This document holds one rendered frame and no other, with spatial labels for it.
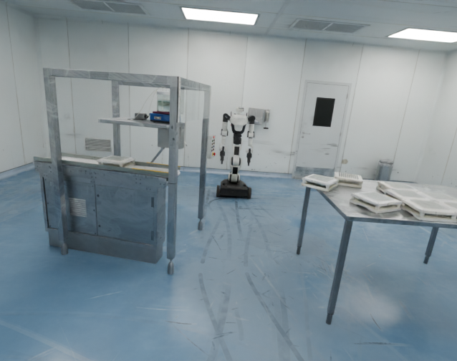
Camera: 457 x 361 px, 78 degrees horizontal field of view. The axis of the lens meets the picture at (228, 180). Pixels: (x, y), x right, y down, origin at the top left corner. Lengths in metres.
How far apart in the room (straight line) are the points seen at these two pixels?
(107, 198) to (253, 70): 4.34
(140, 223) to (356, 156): 5.33
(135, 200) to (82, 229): 0.68
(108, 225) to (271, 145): 4.29
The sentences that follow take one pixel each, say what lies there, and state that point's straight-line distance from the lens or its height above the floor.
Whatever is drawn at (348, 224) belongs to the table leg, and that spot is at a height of 0.82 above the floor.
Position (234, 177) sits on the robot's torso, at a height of 0.31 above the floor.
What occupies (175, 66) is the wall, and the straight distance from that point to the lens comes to 6.32.
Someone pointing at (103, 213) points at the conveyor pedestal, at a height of 0.45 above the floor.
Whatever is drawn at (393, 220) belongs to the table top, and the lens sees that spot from 2.19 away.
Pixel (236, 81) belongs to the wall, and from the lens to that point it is 6.24.
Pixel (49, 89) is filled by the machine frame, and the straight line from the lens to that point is 2.88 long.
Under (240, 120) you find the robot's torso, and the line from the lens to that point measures 4.71.
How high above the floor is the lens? 1.55
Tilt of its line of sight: 15 degrees down
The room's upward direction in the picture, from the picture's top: 4 degrees clockwise
